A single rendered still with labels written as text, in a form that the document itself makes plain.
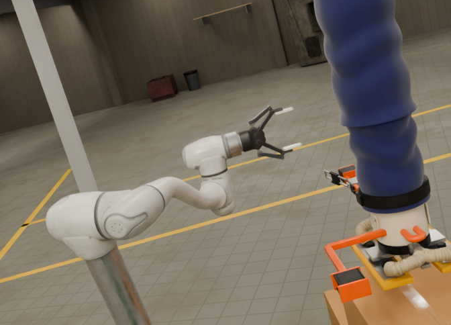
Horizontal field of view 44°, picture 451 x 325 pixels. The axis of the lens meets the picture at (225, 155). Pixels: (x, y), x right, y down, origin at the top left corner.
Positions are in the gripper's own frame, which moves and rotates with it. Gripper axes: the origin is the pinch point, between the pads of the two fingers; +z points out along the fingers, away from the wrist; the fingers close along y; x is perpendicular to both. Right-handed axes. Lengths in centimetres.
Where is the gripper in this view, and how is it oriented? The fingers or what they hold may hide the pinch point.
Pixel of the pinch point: (294, 127)
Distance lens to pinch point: 203.7
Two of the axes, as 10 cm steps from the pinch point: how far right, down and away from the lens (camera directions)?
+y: 2.6, 9.3, 2.4
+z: 9.6, -2.7, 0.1
